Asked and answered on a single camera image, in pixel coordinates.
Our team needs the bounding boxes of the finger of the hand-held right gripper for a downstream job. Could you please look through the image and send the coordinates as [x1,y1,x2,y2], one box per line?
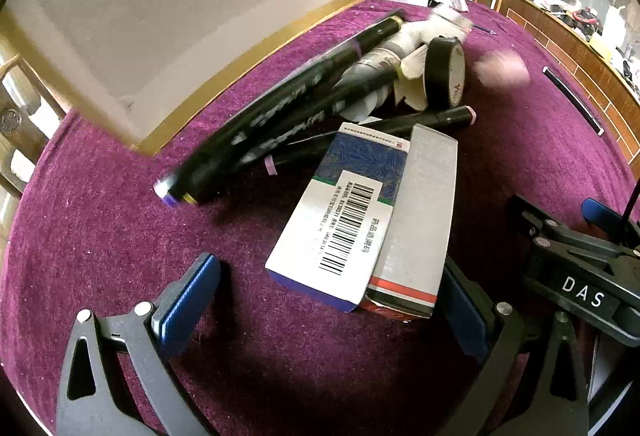
[581,197,640,247]
[507,195,640,277]

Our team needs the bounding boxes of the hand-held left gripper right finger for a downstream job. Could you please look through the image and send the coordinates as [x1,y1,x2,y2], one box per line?
[440,256,592,436]

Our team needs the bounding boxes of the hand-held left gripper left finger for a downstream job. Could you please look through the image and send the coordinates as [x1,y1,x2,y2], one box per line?
[55,252,223,436]

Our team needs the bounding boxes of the grey red-striped medicine box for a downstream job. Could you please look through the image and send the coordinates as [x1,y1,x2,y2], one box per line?
[360,125,459,321]

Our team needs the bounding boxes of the blue white barcode medicine box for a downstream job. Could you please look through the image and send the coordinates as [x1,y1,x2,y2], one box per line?
[265,123,413,314]

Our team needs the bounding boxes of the pink plush toy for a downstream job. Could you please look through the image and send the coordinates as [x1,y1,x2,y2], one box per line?
[474,50,531,90]

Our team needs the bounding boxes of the black marker pink cap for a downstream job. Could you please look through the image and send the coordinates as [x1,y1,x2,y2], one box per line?
[264,106,477,177]

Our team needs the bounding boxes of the black tape roll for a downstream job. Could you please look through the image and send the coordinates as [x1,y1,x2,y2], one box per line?
[424,36,467,111]

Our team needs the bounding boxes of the black marker green cap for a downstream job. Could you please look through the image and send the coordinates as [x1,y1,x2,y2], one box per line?
[182,66,401,207]

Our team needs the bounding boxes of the black marker purple cap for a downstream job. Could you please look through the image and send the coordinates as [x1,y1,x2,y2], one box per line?
[154,10,407,207]

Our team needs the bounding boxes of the white tube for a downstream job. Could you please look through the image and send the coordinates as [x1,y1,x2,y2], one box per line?
[345,8,473,117]

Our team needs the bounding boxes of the purple velvet tablecloth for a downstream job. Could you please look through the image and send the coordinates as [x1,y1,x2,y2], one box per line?
[0,0,640,436]

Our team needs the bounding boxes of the black stick gold tip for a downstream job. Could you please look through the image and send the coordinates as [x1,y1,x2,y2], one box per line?
[542,66,606,137]

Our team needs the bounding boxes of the wooden glass-door cabinet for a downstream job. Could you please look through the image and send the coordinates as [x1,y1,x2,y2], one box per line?
[0,33,68,217]

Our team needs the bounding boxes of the black cable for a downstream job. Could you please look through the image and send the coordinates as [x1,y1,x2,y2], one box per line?
[621,166,640,247]

